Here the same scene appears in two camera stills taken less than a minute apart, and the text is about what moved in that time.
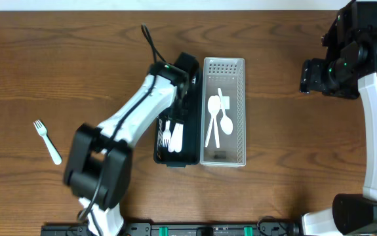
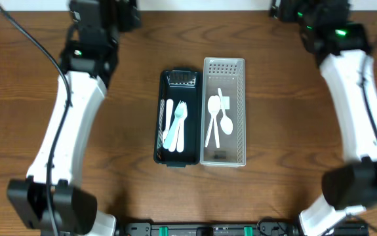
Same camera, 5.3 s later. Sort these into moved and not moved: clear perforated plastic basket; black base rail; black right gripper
Moved: black right gripper
Not moved: clear perforated plastic basket; black base rail
